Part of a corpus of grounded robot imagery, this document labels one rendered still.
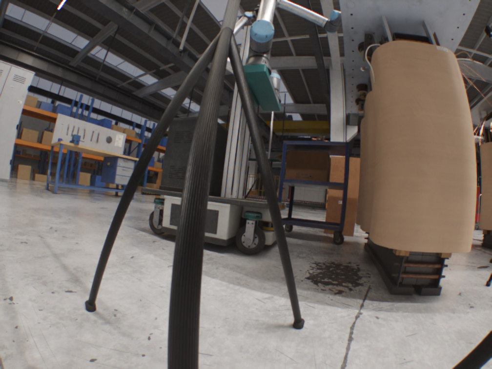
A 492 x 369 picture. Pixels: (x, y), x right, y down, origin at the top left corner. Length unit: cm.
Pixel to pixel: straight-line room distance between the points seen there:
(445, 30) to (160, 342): 180
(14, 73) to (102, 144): 251
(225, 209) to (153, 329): 83
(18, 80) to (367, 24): 454
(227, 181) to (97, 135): 402
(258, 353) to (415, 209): 67
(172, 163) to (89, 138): 363
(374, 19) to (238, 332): 150
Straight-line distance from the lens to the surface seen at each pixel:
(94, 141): 504
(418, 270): 105
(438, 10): 142
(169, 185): 151
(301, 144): 206
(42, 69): 1186
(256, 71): 144
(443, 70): 109
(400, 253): 95
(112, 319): 61
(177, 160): 150
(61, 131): 477
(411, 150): 87
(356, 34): 147
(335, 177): 263
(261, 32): 143
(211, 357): 51
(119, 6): 735
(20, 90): 440
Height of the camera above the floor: 35
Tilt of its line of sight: 3 degrees up
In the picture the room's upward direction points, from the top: 6 degrees clockwise
